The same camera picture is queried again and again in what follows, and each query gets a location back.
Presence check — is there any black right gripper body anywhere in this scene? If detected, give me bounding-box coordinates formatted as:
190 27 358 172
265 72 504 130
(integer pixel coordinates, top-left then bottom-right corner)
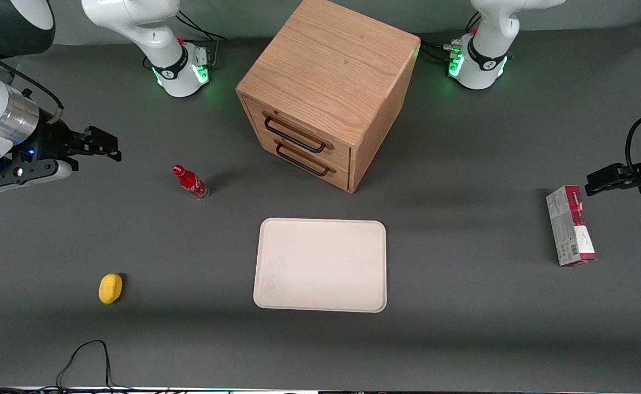
22 118 88 166

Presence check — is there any black metal drawer handle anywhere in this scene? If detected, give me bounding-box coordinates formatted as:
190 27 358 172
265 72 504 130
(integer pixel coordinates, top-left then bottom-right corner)
274 140 336 177
263 111 335 153

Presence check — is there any red and grey carton box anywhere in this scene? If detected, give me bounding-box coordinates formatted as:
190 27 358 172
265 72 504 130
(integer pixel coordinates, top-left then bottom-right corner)
546 185 597 267

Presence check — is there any red soda bottle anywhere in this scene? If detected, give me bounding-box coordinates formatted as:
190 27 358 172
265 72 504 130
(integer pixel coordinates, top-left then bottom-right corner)
172 164 210 201

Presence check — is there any yellow lemon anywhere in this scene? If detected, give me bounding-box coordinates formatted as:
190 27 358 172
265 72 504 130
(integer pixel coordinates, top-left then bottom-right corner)
99 273 123 305

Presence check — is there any cream plastic tray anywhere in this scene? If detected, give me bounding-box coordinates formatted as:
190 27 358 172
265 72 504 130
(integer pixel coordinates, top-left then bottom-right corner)
253 218 388 313

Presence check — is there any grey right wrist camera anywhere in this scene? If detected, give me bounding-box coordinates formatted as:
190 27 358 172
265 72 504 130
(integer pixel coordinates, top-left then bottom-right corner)
0 159 74 192

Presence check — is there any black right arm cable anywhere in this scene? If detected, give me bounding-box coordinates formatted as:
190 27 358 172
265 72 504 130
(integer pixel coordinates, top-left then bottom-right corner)
0 47 65 124

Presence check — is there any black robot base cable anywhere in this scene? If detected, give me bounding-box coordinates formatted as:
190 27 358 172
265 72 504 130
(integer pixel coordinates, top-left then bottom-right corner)
175 10 228 42
419 38 459 62

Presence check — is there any thin black table cable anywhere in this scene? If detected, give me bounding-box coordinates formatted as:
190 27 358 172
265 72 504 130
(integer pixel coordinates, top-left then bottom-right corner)
56 339 117 392

